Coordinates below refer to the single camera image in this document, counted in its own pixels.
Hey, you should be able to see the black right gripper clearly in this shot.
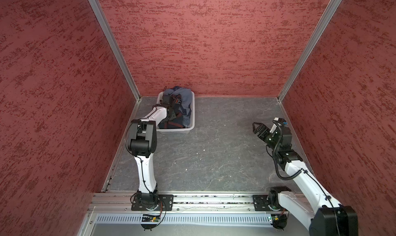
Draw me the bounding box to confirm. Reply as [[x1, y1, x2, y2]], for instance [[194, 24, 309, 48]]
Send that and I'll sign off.
[[252, 122, 279, 151]]

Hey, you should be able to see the navy tank top red trim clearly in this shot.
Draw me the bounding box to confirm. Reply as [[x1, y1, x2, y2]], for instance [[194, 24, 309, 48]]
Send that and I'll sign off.
[[158, 95, 185, 129]]

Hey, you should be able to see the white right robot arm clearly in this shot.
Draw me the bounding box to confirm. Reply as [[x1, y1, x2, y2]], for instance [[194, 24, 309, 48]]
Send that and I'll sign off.
[[252, 117, 358, 236]]

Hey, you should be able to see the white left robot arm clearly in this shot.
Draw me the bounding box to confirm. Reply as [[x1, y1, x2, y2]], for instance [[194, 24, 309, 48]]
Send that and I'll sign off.
[[125, 95, 174, 210]]

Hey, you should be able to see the grey-blue tank top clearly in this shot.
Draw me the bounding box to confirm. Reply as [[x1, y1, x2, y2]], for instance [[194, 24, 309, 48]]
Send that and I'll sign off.
[[163, 86, 192, 128]]

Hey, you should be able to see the white plastic laundry basket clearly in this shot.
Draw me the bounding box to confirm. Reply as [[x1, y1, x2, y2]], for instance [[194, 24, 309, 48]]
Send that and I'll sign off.
[[157, 91, 196, 134]]

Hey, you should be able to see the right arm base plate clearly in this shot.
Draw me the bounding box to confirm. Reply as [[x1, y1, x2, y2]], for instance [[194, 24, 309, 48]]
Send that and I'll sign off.
[[252, 192, 295, 213]]

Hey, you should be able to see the right circuit board with wires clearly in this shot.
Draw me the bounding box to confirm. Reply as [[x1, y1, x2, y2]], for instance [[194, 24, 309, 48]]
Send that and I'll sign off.
[[271, 214, 288, 230]]

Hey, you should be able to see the circuit board with wires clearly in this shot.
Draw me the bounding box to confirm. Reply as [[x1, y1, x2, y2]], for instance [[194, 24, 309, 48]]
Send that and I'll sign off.
[[271, 214, 288, 230], [140, 214, 163, 230]]

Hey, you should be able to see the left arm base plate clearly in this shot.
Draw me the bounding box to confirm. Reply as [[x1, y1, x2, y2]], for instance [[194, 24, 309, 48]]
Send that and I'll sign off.
[[131, 192, 174, 212]]

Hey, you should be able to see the left circuit board with wires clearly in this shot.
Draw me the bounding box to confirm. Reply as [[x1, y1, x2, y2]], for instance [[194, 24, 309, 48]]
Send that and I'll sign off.
[[140, 214, 163, 230]]

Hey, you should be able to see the aluminium front rail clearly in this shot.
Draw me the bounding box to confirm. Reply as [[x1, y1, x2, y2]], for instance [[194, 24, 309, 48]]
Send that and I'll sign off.
[[88, 192, 310, 213]]

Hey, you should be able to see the aluminium corner post left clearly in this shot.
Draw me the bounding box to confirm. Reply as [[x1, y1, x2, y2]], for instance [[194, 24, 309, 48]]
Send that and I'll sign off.
[[88, 0, 141, 102]]

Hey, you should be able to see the aluminium corner post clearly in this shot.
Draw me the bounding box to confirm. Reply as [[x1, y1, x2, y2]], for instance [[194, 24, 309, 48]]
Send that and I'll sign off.
[[88, 0, 141, 102], [277, 0, 342, 103]]

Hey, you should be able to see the slotted white cable duct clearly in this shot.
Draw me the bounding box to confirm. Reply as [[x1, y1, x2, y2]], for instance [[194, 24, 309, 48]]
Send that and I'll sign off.
[[95, 213, 272, 227]]

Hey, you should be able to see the aluminium corner post right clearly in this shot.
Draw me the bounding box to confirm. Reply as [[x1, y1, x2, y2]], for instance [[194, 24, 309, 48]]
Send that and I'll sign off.
[[277, 0, 342, 103]]

